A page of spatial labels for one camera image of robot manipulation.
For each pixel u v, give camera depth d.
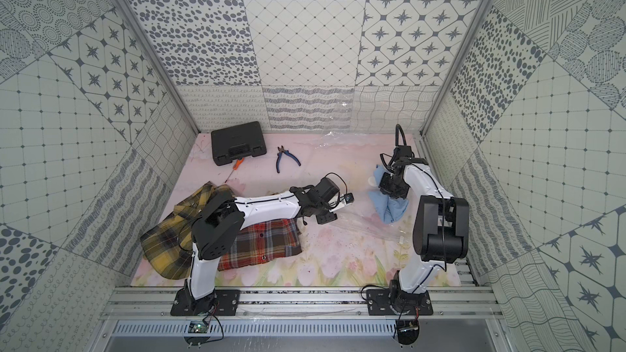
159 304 0.75
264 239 0.84
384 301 0.74
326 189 0.71
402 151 0.76
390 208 0.88
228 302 0.73
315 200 0.71
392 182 0.80
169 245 0.82
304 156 1.12
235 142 1.11
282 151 1.13
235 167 1.07
